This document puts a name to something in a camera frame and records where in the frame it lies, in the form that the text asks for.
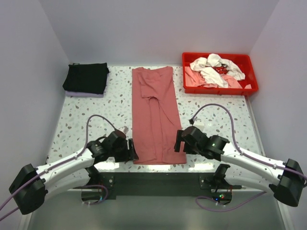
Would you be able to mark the dusty pink t shirt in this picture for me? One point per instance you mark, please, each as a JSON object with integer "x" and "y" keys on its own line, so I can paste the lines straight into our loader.
{"x": 155, "y": 117}

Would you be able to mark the white t shirt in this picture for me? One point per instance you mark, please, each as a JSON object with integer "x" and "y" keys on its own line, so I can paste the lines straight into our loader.
{"x": 213, "y": 66}

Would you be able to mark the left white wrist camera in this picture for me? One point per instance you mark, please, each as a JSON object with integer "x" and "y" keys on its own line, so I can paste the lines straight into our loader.
{"x": 124, "y": 129}

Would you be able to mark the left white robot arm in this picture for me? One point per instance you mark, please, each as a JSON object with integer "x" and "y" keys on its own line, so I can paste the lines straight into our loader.
{"x": 34, "y": 185}

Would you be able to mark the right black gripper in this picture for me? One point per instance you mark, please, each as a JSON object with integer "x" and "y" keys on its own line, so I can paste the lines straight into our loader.
{"x": 177, "y": 145}

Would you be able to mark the red plastic bin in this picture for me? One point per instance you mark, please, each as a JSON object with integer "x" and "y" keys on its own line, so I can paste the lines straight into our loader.
{"x": 249, "y": 84}

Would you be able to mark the folded lavender t shirt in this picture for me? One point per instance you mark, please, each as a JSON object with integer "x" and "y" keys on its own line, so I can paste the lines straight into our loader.
{"x": 83, "y": 94}

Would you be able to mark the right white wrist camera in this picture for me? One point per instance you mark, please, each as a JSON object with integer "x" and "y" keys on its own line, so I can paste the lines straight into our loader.
{"x": 199, "y": 125}

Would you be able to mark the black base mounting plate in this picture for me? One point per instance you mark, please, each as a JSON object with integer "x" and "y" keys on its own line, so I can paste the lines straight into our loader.
{"x": 110, "y": 185}

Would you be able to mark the folded black t shirt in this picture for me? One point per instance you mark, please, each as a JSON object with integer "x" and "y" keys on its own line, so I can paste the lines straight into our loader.
{"x": 86, "y": 78}

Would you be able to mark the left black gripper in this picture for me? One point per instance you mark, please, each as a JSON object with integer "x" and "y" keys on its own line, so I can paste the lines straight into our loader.
{"x": 125, "y": 156}

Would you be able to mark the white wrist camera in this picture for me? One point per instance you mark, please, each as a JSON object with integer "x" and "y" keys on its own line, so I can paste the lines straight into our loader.
{"x": 124, "y": 129}
{"x": 199, "y": 125}

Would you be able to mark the light pink t shirt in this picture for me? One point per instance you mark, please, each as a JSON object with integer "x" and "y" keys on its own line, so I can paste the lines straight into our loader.
{"x": 195, "y": 79}

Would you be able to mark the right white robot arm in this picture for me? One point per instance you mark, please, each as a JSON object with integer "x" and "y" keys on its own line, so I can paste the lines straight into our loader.
{"x": 284, "y": 179}

